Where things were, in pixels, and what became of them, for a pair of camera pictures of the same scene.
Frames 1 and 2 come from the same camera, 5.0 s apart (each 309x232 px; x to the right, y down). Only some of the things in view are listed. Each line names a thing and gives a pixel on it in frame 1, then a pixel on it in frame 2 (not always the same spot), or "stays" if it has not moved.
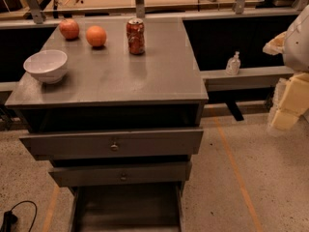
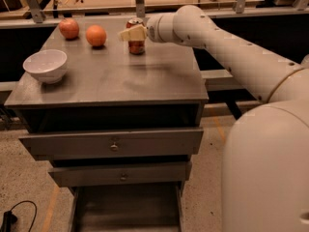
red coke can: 135,32 stays
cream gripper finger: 294,102 to 135,33
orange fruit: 96,36 stays
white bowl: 48,66 stays
